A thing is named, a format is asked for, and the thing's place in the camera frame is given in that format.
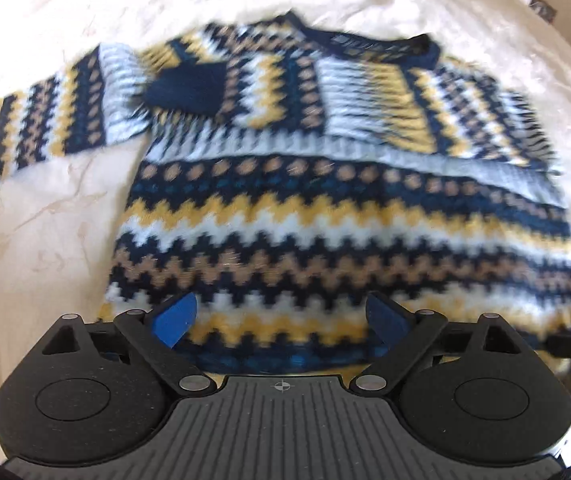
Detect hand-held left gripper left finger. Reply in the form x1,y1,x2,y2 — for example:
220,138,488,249
44,291,219,397

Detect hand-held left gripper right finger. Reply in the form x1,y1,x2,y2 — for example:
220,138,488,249
348,291,522,396

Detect navy yellow white patterned sweater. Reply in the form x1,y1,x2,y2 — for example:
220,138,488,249
0,10,571,376

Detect cream embroidered bedspread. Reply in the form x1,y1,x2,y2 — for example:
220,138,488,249
0,0,571,466

